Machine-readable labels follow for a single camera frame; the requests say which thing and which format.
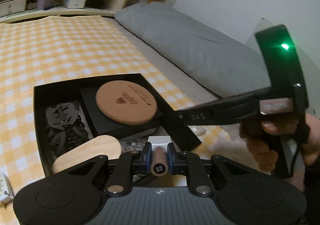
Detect clear plastic pill pack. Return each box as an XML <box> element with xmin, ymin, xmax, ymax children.
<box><xmin>119</xmin><ymin>137</ymin><xmax>147</xmax><ymax>153</ymax></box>

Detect brown lipstick tube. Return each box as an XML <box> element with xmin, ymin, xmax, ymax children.
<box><xmin>150</xmin><ymin>146</ymin><xmax>168</xmax><ymax>177</ymax></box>

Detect light wooden block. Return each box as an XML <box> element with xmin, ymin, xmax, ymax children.
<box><xmin>52</xmin><ymin>135</ymin><xmax>121</xmax><ymax>174</ymax></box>

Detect small black box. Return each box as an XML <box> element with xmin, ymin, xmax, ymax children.
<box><xmin>80</xmin><ymin>81</ymin><xmax>159</xmax><ymax>139</ymax></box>

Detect large black box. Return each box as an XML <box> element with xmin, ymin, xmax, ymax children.
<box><xmin>34</xmin><ymin>74</ymin><xmax>201</xmax><ymax>176</ymax></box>

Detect round cork coaster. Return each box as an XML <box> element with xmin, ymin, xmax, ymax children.
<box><xmin>95</xmin><ymin>80</ymin><xmax>157</xmax><ymax>126</ymax></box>

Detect black cable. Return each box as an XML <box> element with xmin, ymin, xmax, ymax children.
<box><xmin>44</xmin><ymin>102</ymin><xmax>90</xmax><ymax>158</ymax></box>

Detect person right hand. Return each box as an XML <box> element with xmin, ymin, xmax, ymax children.
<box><xmin>239</xmin><ymin>113</ymin><xmax>319</xmax><ymax>171</ymax></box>

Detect clear tape strip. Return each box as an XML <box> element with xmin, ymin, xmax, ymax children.
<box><xmin>189</xmin><ymin>126</ymin><xmax>206</xmax><ymax>136</ymax></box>

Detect grey pillow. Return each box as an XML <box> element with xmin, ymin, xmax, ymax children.
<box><xmin>114</xmin><ymin>2</ymin><xmax>270</xmax><ymax>97</ymax></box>

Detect yellow checkered cloth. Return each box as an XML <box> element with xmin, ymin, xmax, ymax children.
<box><xmin>0</xmin><ymin>15</ymin><xmax>231</xmax><ymax>225</ymax></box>

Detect small wooden drawer organizer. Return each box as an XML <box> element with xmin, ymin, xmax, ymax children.
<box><xmin>0</xmin><ymin>0</ymin><xmax>27</xmax><ymax>17</ymax></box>

